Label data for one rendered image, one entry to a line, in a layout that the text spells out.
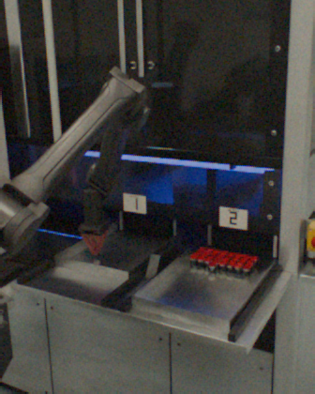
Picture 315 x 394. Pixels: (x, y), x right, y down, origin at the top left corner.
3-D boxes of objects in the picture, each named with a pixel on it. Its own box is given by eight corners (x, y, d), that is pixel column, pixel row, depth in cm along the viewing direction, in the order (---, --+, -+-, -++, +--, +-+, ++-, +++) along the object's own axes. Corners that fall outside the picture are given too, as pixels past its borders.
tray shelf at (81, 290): (105, 232, 181) (105, 227, 181) (298, 268, 149) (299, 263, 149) (9, 288, 141) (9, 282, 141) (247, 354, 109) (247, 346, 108)
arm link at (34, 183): (120, 48, 100) (160, 76, 99) (111, 88, 112) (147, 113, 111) (-41, 209, 79) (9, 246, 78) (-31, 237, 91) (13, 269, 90)
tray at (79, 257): (116, 229, 179) (115, 219, 178) (181, 241, 167) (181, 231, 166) (55, 265, 150) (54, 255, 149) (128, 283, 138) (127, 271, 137)
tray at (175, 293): (189, 257, 154) (189, 247, 153) (272, 275, 141) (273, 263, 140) (131, 308, 125) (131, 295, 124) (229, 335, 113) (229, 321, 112)
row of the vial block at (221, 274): (191, 268, 146) (191, 254, 144) (250, 281, 137) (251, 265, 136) (188, 271, 144) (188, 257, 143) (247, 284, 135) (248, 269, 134)
